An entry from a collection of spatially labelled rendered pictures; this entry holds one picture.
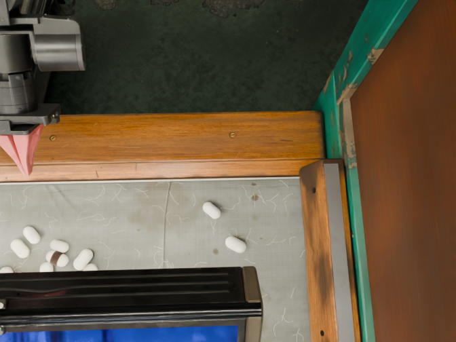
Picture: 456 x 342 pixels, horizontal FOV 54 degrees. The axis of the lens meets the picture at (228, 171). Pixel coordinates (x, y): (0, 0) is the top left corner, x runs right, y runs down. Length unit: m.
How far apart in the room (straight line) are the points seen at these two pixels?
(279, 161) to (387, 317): 0.32
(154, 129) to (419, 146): 0.47
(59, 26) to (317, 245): 0.47
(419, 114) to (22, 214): 0.65
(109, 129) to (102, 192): 0.11
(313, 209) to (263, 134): 0.17
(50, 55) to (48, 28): 0.03
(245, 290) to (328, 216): 0.29
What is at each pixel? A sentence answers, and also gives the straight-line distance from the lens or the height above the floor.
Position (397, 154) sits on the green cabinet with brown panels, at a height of 1.02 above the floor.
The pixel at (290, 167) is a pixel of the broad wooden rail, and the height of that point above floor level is 0.75.
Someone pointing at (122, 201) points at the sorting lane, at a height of 0.74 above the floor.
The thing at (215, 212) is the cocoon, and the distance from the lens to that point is 0.77.
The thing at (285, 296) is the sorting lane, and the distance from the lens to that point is 0.79.
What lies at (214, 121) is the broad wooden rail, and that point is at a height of 0.76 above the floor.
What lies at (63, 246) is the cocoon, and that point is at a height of 0.76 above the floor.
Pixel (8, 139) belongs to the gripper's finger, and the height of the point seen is 0.93.
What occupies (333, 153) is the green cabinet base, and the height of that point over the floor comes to 0.80.
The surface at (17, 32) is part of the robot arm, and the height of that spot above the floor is 1.00.
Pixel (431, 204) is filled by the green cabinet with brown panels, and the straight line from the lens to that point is 0.49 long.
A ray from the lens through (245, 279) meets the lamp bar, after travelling 0.44.
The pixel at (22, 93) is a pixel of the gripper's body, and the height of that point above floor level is 0.96.
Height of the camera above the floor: 1.52
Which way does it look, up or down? 75 degrees down
